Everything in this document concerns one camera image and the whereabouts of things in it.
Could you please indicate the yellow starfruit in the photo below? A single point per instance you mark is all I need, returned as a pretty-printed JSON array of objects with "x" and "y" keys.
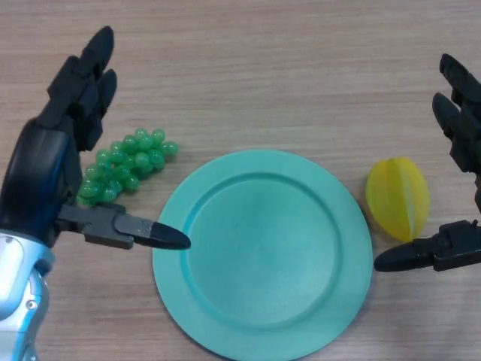
[{"x": 394, "y": 195}]

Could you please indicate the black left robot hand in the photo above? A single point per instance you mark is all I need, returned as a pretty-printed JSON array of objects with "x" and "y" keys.
[{"x": 37, "y": 176}]

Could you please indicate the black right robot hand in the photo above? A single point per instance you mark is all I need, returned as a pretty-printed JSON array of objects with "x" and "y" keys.
[{"x": 464, "y": 124}]

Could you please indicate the green grape bunch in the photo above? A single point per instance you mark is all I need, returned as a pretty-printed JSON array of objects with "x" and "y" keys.
[{"x": 139, "y": 158}]

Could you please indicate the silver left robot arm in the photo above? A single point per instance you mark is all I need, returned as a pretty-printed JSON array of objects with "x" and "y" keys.
[{"x": 19, "y": 286}]

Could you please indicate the teal round plate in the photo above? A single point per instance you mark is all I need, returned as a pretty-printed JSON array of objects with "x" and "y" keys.
[{"x": 263, "y": 255}]

